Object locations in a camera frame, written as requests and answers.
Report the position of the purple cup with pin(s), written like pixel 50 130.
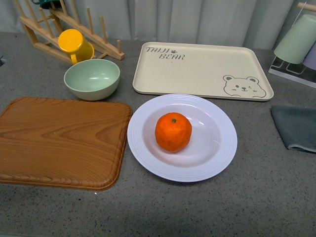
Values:
pixel 310 59

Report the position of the light green cup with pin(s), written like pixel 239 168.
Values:
pixel 298 40

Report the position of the grey folded cloth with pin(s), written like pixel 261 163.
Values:
pixel 296 126

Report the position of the wooden cutting board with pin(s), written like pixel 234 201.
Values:
pixel 63 143

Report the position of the white round plate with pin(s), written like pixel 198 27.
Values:
pixel 211 149

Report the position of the wooden dish rack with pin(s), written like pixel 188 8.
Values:
pixel 43 33

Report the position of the dark green mug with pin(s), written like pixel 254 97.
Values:
pixel 46 4

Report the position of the orange fruit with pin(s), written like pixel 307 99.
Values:
pixel 173 132

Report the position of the light green bowl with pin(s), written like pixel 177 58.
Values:
pixel 93 79

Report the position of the white cup holder stand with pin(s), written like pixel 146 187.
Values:
pixel 295 72

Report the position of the yellow mug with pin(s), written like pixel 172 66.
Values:
pixel 74 44

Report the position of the beige bear tray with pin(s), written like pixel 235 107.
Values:
pixel 225 72

